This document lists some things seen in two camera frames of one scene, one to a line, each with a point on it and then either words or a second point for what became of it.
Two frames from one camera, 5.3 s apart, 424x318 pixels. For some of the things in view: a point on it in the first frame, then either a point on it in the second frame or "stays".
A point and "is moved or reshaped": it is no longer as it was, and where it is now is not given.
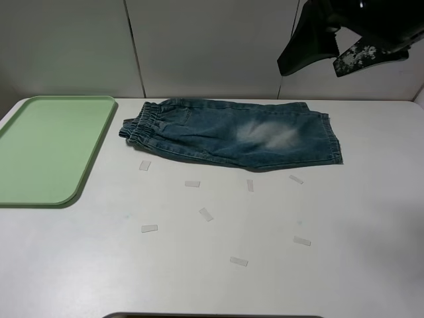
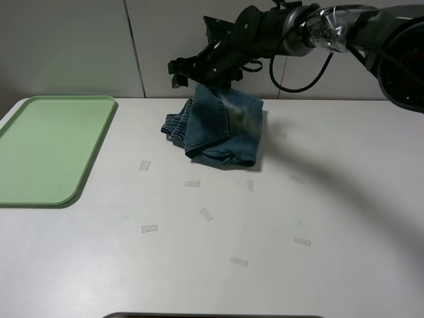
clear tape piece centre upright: x=250 y=185 stays
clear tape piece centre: x=193 y=183 stays
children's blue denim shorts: x=240 y=134 is moved or reshaped
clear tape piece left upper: x=144 y=165 stays
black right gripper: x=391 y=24 → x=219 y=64
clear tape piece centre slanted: x=206 y=214 stays
